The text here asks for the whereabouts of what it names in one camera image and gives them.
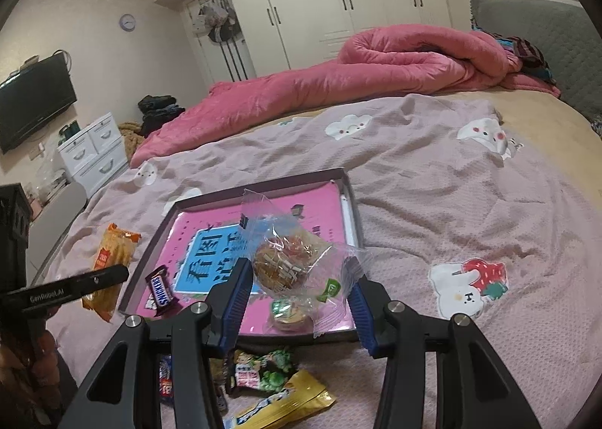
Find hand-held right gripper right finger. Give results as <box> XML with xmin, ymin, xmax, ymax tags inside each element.
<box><xmin>347</xmin><ymin>264</ymin><xmax>544</xmax><ymax>429</ymax></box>

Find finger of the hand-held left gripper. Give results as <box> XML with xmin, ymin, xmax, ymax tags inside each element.
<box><xmin>0</xmin><ymin>264</ymin><xmax>130</xmax><ymax>313</ymax></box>

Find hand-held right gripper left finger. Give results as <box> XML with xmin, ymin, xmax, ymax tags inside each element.
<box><xmin>56</xmin><ymin>257</ymin><xmax>255</xmax><ymax>429</ymax></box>

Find clear round pastry packet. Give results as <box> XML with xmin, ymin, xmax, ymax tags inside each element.
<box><xmin>241</xmin><ymin>188</ymin><xmax>368</xmax><ymax>338</ymax></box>

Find orange cracker packet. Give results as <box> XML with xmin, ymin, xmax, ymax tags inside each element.
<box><xmin>82</xmin><ymin>223</ymin><xmax>142</xmax><ymax>323</ymax></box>

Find dark box lid pink insert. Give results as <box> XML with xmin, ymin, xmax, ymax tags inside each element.
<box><xmin>117</xmin><ymin>168</ymin><xmax>365</xmax><ymax>346</ymax></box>

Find blue cookie packet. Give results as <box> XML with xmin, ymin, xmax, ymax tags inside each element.
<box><xmin>157</xmin><ymin>354</ymin><xmax>176</xmax><ymax>407</ymax></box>

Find yellow candy packet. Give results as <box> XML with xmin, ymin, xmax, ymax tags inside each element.
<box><xmin>223</xmin><ymin>369</ymin><xmax>337</xmax><ymax>429</ymax></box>

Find person's left hand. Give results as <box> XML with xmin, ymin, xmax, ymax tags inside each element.
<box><xmin>0</xmin><ymin>307</ymin><xmax>64</xmax><ymax>429</ymax></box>

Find light grey ottoman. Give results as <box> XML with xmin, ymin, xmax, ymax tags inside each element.
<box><xmin>26</xmin><ymin>182</ymin><xmax>88</xmax><ymax>270</ymax></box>

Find small green label snack packet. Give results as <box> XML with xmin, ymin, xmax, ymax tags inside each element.
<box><xmin>269</xmin><ymin>297</ymin><xmax>315</xmax><ymax>333</ymax></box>

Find brown chocolate bar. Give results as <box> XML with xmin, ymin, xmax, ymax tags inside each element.
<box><xmin>145</xmin><ymin>265</ymin><xmax>182</xmax><ymax>317</ymax></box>

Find pale yellow snack packet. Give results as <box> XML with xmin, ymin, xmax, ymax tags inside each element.
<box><xmin>209</xmin><ymin>357</ymin><xmax>231</xmax><ymax>417</ymax></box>

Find white drawer cabinet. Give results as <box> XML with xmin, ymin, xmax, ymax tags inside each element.
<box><xmin>57</xmin><ymin>112</ymin><xmax>130</xmax><ymax>197</ymax></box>

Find pink printed bedsheet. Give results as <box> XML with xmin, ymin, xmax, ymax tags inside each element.
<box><xmin>44</xmin><ymin>93</ymin><xmax>602</xmax><ymax>429</ymax></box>

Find black television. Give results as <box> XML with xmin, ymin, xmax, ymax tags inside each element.
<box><xmin>0</xmin><ymin>54</ymin><xmax>78</xmax><ymax>154</ymax></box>

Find brown fluffy cloth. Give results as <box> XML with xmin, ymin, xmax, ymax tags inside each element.
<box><xmin>117</xmin><ymin>121</ymin><xmax>147</xmax><ymax>158</ymax></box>

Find pile of dark clothes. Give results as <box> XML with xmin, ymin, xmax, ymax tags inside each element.
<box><xmin>138</xmin><ymin>95</ymin><xmax>185</xmax><ymax>138</ymax></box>

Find pink quilt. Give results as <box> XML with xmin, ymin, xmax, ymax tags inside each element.
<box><xmin>131</xmin><ymin>24</ymin><xmax>562</xmax><ymax>169</ymax></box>

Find beige bed sheet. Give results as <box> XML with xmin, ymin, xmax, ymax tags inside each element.
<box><xmin>263</xmin><ymin>89</ymin><xmax>602</xmax><ymax>364</ymax></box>

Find hanging grey bags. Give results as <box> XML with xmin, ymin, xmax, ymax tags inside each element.
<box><xmin>198</xmin><ymin>0</ymin><xmax>245</xmax><ymax>44</ymax></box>

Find white wardrobe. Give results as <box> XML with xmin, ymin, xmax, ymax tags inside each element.
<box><xmin>150</xmin><ymin>0</ymin><xmax>452</xmax><ymax>82</ymax></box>

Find striped dark clothes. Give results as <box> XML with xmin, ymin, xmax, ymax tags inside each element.
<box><xmin>473</xmin><ymin>31</ymin><xmax>558</xmax><ymax>84</ymax></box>

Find grey quilted headboard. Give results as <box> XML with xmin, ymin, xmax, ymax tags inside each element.
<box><xmin>470</xmin><ymin>0</ymin><xmax>602</xmax><ymax>129</ymax></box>

